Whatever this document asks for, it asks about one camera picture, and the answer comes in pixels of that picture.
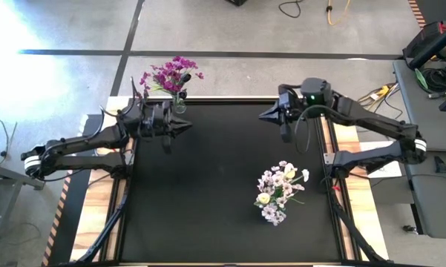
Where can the grey metal stand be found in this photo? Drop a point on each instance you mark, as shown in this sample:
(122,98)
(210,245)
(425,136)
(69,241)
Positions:
(7,178)

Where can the grey side table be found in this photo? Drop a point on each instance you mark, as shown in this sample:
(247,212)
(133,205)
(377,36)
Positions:
(430,126)

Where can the black table clamp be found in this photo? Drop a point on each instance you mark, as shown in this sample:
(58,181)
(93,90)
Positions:
(145,94)

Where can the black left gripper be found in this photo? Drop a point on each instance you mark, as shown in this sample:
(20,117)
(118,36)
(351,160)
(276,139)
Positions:
(154,120)

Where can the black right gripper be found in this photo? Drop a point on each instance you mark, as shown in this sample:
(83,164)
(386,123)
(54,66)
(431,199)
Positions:
(289,105)

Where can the cream tulip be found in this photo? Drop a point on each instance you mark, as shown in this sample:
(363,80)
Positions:
(263,198)
(290,171)

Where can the white flower bunch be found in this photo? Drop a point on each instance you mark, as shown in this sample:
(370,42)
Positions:
(271,213)
(278,180)

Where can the black pole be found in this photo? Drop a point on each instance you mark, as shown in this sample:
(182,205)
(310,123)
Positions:
(436,44)

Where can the black crate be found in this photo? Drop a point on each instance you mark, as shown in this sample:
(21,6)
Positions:
(424,39)

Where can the grey bench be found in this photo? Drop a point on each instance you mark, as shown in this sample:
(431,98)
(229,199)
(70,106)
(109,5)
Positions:
(438,200)

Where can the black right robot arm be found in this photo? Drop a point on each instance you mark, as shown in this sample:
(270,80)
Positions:
(374,124)

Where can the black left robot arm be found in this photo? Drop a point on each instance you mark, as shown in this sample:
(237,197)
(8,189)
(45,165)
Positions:
(96,137)

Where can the clear glass vase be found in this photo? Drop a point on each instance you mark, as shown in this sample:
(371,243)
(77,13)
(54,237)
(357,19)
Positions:
(180,108)

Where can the purple flower bunch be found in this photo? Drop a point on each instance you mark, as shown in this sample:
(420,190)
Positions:
(159,78)
(187,64)

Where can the black table mat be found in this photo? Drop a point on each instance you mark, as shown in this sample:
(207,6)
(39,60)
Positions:
(208,204)

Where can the small black wedge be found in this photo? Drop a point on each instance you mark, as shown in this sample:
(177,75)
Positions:
(442,167)

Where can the black rig frame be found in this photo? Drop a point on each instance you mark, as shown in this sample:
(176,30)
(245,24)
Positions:
(104,233)

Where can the white paper sheet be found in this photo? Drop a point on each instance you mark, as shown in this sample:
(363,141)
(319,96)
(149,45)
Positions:
(391,172)

